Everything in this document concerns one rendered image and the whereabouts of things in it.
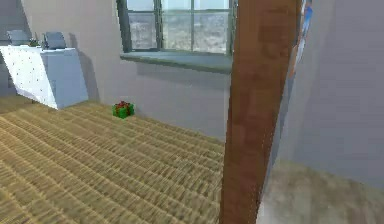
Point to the colourful wall picture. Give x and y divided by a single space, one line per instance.
301 36

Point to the brown wooden room door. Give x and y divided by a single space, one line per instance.
256 110

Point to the grey blue box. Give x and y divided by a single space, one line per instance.
55 40
17 37

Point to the white chest of drawers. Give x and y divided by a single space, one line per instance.
50 73

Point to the small green plant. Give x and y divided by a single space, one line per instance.
34 42

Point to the grey framed window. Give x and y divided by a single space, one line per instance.
186 30

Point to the green red gift box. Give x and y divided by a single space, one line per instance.
123 110

